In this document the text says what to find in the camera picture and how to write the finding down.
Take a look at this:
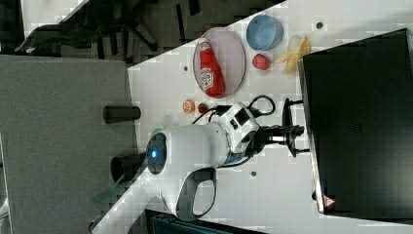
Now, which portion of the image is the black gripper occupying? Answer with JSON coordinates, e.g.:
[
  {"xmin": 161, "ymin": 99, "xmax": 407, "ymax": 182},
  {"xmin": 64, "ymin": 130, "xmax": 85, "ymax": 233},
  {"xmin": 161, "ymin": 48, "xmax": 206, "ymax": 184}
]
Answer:
[{"xmin": 247, "ymin": 125, "xmax": 305, "ymax": 156}]

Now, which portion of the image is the black oven door handle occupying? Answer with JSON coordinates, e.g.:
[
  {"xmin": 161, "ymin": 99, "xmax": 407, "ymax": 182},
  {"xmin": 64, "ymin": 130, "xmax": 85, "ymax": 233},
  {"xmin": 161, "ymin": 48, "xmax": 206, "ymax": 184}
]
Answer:
[{"xmin": 282, "ymin": 98, "xmax": 310, "ymax": 157}]

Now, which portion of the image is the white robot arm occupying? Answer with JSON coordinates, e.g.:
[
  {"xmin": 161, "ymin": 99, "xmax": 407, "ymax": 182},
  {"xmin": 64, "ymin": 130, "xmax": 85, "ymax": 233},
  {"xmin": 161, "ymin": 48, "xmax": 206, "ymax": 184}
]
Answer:
[{"xmin": 146, "ymin": 102, "xmax": 304, "ymax": 221}]

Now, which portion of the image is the red toy strawberry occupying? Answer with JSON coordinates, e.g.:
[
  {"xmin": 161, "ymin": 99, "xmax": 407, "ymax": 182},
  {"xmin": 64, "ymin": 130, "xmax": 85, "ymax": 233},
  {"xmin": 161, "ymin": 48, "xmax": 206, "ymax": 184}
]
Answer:
[{"xmin": 252, "ymin": 54, "xmax": 271, "ymax": 70}]

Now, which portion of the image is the small red toy tomato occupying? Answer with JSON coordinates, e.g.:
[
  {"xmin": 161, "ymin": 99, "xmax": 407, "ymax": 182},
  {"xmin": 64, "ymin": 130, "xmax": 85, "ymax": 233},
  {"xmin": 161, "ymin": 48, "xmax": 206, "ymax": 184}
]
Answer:
[{"xmin": 198, "ymin": 102, "xmax": 208, "ymax": 114}]

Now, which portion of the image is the yellow toy banana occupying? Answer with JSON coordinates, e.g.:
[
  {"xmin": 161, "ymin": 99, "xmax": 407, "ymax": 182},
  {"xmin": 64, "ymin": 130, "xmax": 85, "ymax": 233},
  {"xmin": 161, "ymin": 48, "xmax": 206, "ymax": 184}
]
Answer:
[{"xmin": 276, "ymin": 35, "xmax": 312, "ymax": 73}]

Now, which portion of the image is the red ketchup bottle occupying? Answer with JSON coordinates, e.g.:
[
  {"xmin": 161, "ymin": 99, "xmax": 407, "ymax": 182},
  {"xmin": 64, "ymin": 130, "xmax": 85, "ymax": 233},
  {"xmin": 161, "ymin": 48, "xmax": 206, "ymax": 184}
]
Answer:
[{"xmin": 199, "ymin": 38, "xmax": 226, "ymax": 98}]

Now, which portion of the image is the orange slice toy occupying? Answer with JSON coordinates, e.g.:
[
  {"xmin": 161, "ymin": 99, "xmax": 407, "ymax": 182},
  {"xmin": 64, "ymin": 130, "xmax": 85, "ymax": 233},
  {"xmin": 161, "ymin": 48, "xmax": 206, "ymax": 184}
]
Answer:
[{"xmin": 182, "ymin": 99, "xmax": 195, "ymax": 114}]

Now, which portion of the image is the grey oval plate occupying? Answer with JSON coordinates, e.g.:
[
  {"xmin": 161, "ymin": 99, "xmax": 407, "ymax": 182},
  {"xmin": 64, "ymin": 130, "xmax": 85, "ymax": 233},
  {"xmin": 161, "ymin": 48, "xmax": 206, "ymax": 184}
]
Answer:
[{"xmin": 193, "ymin": 28, "xmax": 245, "ymax": 98}]

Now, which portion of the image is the blue bowl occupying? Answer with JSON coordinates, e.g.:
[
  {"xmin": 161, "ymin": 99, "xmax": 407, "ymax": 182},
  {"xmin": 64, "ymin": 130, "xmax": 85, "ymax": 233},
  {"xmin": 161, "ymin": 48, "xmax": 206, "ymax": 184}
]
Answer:
[{"xmin": 246, "ymin": 15, "xmax": 283, "ymax": 51}]

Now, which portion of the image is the green colander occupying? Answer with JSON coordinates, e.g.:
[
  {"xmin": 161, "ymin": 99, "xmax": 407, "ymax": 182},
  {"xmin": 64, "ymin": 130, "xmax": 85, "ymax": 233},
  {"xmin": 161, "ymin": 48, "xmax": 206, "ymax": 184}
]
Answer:
[{"xmin": 151, "ymin": 127, "xmax": 165, "ymax": 137}]

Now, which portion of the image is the green spatula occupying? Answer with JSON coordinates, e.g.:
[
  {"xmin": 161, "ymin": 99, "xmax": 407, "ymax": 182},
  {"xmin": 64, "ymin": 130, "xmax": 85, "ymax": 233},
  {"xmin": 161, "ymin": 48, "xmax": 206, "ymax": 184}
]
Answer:
[{"xmin": 91, "ymin": 176, "xmax": 124, "ymax": 205}]

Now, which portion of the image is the black office chair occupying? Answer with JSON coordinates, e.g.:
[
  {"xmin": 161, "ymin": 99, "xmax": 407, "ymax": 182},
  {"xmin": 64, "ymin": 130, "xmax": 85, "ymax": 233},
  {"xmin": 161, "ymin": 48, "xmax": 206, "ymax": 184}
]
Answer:
[{"xmin": 15, "ymin": 0, "xmax": 158, "ymax": 55}]

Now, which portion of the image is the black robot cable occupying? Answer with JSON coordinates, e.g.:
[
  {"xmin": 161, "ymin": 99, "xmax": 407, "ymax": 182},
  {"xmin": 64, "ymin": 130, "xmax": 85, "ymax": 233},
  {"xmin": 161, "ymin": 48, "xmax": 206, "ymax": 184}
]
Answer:
[{"xmin": 191, "ymin": 95, "xmax": 277, "ymax": 125}]

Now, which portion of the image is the blue metal frame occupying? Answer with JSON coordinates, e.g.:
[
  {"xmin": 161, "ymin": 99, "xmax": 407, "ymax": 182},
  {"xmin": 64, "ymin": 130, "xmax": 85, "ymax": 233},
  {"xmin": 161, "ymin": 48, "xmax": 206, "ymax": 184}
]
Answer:
[{"xmin": 145, "ymin": 210, "xmax": 265, "ymax": 234}]

